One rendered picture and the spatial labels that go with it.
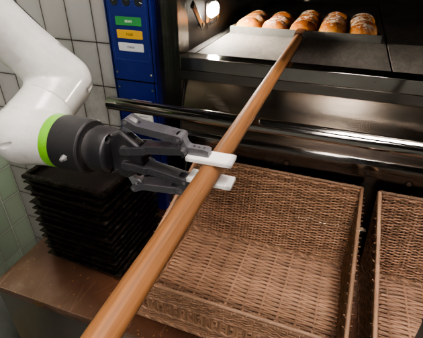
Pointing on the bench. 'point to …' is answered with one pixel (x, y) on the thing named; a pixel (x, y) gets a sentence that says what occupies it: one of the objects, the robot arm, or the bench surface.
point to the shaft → (178, 220)
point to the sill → (315, 74)
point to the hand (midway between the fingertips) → (211, 169)
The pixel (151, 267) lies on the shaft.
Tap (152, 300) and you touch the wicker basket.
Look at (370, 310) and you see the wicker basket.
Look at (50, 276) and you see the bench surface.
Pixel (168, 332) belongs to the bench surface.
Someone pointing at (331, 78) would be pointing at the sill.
